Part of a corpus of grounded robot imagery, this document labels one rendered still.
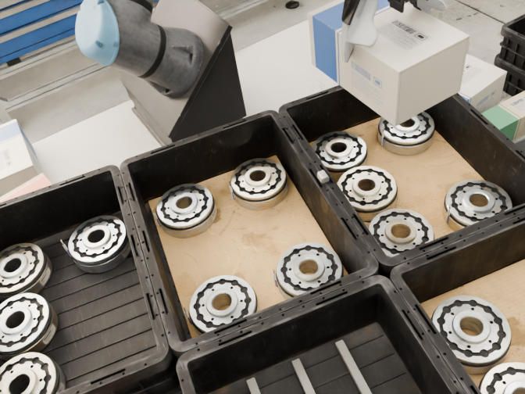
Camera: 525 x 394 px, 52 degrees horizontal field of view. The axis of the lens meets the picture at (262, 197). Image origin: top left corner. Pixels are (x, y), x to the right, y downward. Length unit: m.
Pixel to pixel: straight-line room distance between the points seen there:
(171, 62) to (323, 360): 0.67
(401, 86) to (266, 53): 0.89
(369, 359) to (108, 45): 0.72
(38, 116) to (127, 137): 1.55
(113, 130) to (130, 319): 0.67
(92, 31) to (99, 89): 1.84
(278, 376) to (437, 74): 0.47
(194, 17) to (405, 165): 0.57
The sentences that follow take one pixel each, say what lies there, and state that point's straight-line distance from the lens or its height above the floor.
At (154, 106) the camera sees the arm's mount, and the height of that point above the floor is 0.81.
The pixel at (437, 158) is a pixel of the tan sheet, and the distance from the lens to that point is 1.04.
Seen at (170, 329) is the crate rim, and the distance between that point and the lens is 0.73.
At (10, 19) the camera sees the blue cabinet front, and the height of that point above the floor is 0.49.
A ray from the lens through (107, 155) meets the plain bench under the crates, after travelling 1.37.
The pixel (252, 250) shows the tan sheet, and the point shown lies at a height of 0.83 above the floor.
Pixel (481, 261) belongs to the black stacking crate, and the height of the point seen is 0.87.
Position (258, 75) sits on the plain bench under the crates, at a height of 0.70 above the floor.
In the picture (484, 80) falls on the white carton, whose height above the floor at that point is 0.79.
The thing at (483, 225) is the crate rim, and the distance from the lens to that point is 0.81.
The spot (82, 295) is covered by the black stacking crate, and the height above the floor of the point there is 0.83.
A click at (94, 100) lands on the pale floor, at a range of 2.87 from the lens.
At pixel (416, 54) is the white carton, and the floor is 1.14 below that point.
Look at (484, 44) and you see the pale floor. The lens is 2.89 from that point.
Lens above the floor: 1.55
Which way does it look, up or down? 47 degrees down
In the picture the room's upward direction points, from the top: 11 degrees counter-clockwise
